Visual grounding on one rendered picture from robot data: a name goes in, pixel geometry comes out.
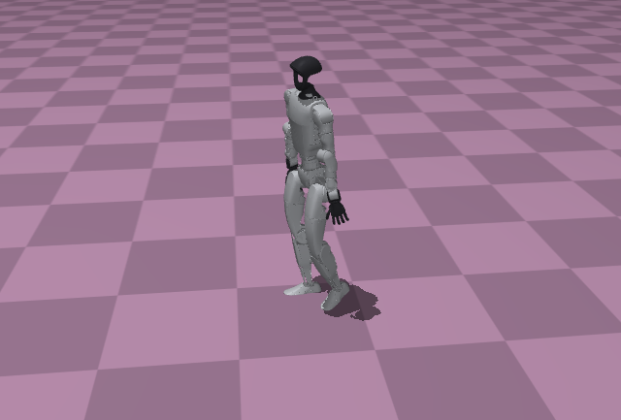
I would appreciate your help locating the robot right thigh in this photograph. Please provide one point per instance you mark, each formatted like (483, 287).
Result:
(294, 202)

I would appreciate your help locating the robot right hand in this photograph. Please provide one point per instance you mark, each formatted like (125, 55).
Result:
(291, 169)

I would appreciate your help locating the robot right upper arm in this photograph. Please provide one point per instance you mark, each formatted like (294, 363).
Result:
(286, 126)

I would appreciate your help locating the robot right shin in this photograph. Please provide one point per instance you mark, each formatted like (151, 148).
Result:
(303, 258)

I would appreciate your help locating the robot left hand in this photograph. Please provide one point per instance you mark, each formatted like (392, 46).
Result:
(337, 210)

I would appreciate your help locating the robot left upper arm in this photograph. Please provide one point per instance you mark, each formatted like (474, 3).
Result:
(323, 118)

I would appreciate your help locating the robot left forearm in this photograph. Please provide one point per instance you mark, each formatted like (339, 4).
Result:
(330, 175)

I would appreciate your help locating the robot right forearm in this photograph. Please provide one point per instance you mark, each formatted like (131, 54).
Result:
(290, 151)

